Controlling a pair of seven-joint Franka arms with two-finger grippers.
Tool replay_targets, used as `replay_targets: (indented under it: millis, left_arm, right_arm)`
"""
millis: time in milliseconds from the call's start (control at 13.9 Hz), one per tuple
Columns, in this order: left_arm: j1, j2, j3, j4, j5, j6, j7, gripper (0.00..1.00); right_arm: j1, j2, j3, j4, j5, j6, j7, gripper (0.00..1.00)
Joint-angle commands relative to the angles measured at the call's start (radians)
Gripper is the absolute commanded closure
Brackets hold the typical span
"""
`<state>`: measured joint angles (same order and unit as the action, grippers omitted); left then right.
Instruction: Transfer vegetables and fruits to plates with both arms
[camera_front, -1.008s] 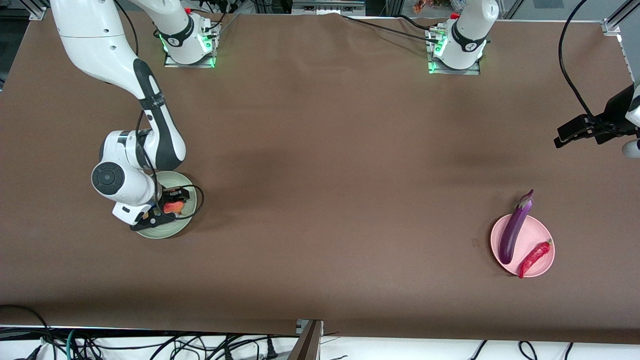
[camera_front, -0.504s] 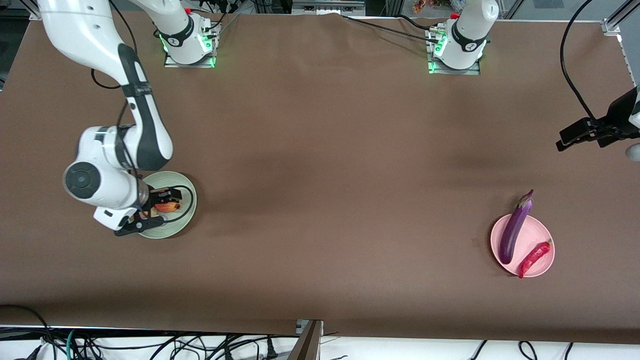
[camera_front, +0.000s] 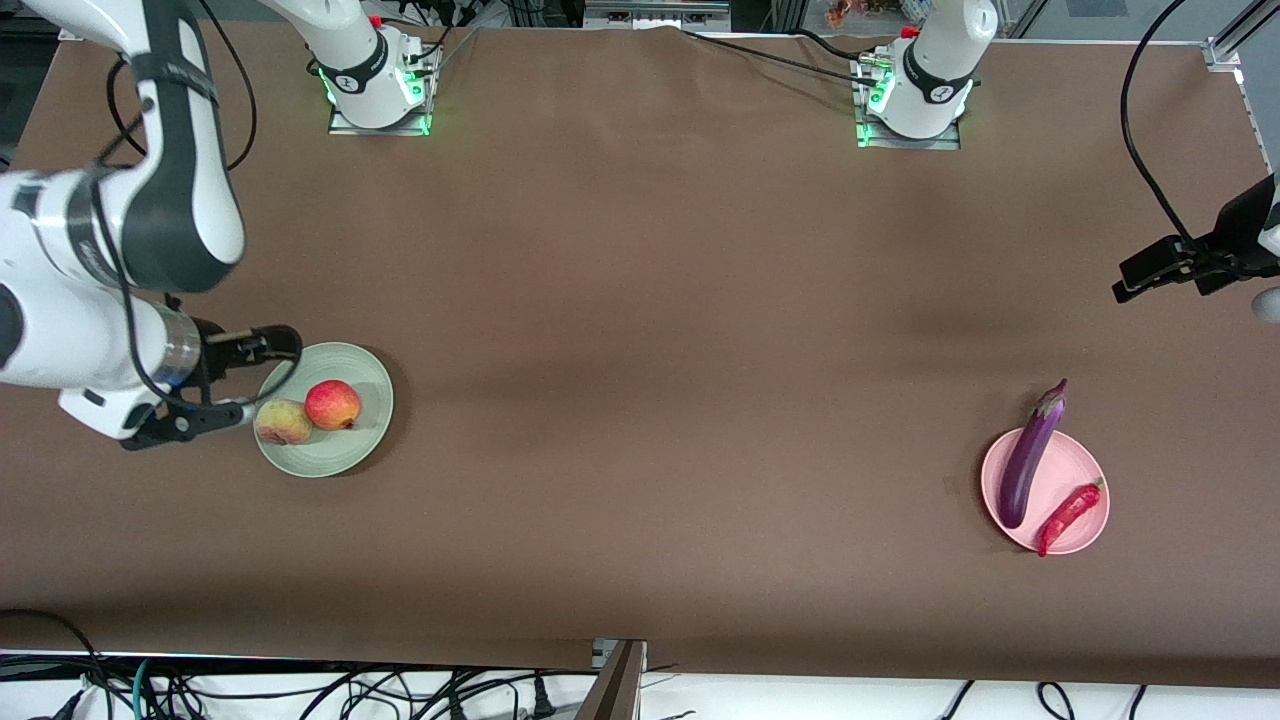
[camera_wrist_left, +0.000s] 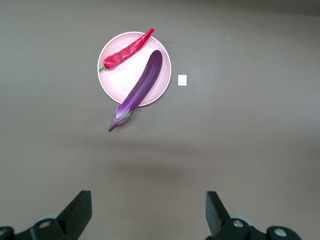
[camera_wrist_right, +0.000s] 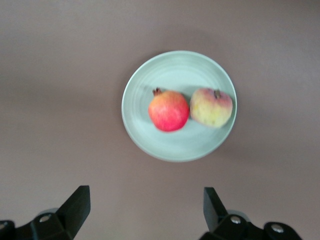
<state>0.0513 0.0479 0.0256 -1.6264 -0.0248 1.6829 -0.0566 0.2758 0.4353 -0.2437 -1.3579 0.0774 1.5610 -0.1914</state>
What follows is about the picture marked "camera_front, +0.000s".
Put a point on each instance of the pale green round plate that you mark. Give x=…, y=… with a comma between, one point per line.
x=350, y=445

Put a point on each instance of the right black camera bracket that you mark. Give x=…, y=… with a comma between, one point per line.
x=185, y=425

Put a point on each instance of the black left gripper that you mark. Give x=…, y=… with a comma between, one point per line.
x=1236, y=236

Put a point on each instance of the large table cover sheet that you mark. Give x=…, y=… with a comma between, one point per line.
x=640, y=250

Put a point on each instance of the red apple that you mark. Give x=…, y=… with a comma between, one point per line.
x=333, y=405

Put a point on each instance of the long purple eggplant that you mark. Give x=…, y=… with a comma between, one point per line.
x=1025, y=470

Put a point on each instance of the small metal corner bracket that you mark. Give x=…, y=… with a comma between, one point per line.
x=603, y=652

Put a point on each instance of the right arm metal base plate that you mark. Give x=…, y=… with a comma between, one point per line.
x=345, y=125

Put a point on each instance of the orange red small object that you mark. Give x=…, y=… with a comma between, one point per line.
x=845, y=12

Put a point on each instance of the pink round plate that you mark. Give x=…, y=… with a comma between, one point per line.
x=1075, y=460

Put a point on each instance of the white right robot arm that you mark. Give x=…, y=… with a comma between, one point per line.
x=60, y=330

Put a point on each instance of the aluminium frame profile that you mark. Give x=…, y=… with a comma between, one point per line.
x=1228, y=45

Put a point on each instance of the red chili pepper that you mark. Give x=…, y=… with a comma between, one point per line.
x=1065, y=512

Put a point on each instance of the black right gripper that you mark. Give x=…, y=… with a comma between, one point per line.
x=222, y=352

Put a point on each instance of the wooden board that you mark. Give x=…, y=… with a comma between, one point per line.
x=612, y=695

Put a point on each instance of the grey metal equipment box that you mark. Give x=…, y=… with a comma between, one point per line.
x=650, y=12

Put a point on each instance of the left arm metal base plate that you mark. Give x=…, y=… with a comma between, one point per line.
x=875, y=142

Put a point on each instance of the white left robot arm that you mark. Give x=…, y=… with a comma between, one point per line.
x=940, y=60

